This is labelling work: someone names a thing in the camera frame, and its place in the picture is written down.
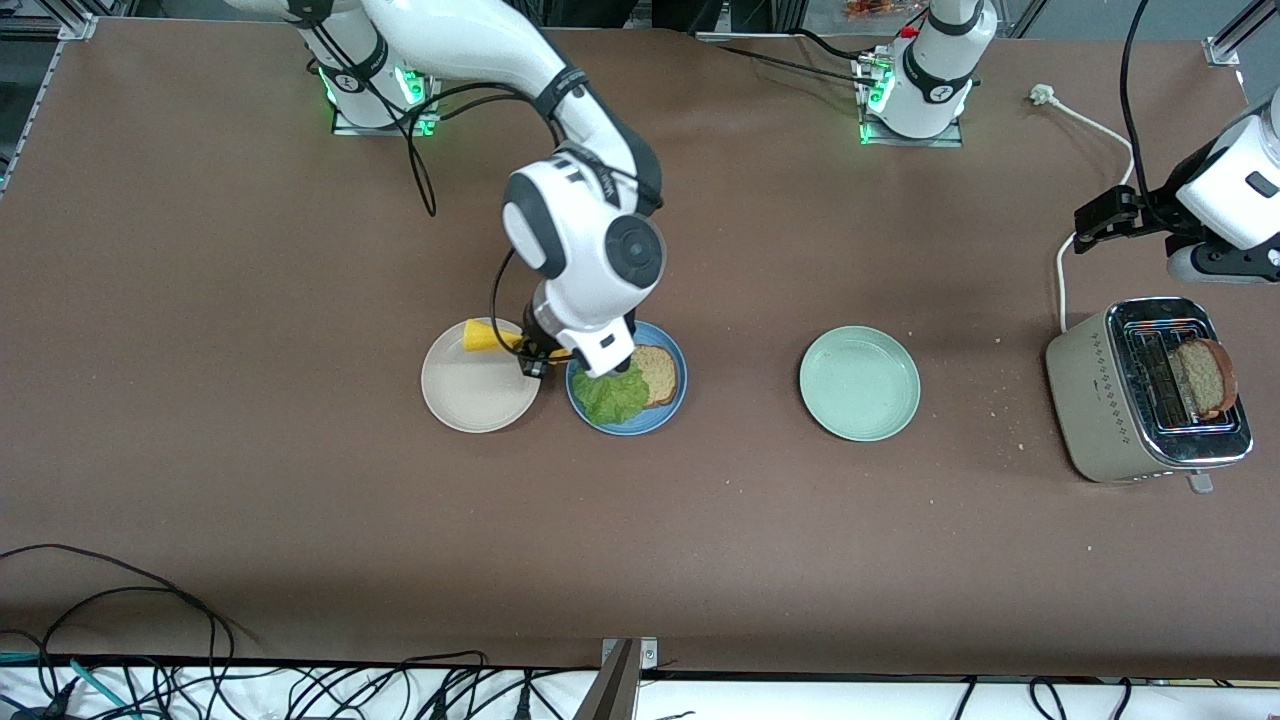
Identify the yellow mustard squeeze bottle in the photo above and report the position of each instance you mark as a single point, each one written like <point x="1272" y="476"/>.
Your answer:
<point x="485" y="335"/>

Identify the green lettuce leaf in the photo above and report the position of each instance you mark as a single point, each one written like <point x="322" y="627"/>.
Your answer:
<point x="610" y="398"/>

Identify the brown toast slice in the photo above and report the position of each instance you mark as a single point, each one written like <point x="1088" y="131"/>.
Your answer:
<point x="1205" y="380"/>
<point x="660" y="378"/>

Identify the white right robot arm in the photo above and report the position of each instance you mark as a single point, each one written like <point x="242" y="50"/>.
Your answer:
<point x="590" y="250"/>

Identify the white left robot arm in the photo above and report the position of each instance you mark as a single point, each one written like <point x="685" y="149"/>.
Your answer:
<point x="935" y="70"/>

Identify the beige plate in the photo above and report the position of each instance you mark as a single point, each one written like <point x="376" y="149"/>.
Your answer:
<point x="470" y="395"/>

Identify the blue plate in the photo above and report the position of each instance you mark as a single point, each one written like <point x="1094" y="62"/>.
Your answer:
<point x="645" y="425"/>

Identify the pale green plate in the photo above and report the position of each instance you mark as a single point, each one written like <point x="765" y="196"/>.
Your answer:
<point x="860" y="383"/>

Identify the beige chrome two-slot toaster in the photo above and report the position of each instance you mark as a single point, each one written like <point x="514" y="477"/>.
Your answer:
<point x="1095" y="400"/>

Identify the colourful snack packet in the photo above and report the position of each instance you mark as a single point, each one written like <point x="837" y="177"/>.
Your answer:
<point x="880" y="8"/>

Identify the aluminium frame corner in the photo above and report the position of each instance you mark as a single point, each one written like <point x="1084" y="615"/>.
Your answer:
<point x="1225" y="45"/>

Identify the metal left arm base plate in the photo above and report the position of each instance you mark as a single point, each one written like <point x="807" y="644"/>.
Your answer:
<point x="950" y="138"/>

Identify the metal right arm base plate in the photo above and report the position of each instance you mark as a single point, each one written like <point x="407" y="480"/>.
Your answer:
<point x="425" y="122"/>

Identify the aluminium profile bracket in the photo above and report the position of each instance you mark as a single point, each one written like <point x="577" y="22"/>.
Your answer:
<point x="615" y="690"/>

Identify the aluminium frame rail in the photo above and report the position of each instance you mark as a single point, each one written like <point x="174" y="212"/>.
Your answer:
<point x="78" y="25"/>

